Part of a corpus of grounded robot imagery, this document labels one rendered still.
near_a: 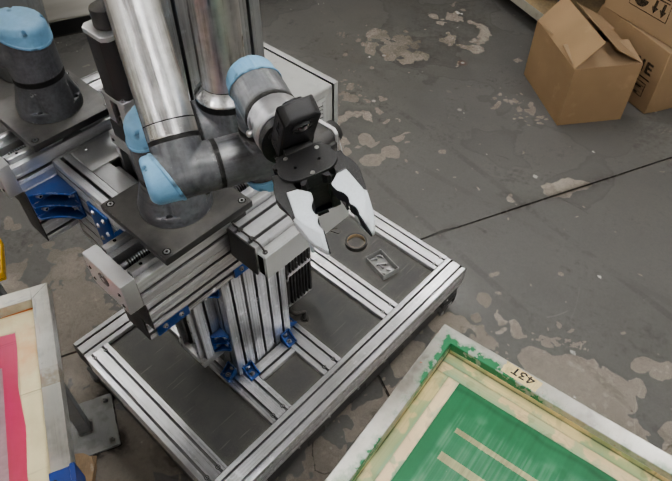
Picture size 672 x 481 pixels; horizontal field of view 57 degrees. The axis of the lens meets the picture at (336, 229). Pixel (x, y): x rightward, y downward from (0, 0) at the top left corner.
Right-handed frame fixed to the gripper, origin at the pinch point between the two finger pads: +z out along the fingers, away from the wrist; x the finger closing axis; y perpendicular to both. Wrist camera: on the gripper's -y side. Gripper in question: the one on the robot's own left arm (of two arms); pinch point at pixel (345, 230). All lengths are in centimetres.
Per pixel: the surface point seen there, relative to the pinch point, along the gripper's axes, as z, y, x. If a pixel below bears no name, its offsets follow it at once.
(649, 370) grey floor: -26, 185, -120
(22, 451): -31, 64, 65
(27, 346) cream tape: -56, 65, 62
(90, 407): -95, 157, 82
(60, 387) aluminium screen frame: -40, 62, 55
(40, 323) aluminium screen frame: -58, 62, 57
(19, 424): -37, 64, 65
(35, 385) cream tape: -45, 65, 61
